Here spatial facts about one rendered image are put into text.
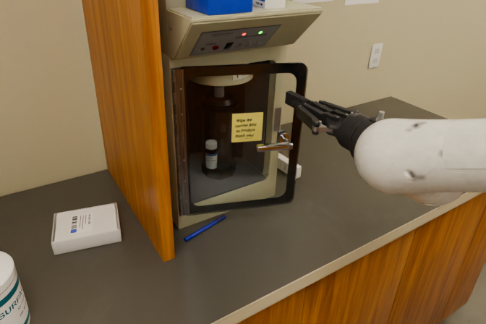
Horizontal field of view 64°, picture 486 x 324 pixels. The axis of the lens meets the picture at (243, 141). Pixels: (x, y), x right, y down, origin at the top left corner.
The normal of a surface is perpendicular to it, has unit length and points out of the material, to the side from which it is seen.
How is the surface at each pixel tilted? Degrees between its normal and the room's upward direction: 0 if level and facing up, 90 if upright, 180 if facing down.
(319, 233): 0
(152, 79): 90
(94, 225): 0
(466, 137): 48
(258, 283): 0
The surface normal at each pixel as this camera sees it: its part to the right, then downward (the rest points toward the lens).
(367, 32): 0.54, 0.41
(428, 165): -0.67, 0.22
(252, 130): 0.22, 0.46
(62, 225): 0.03, -0.88
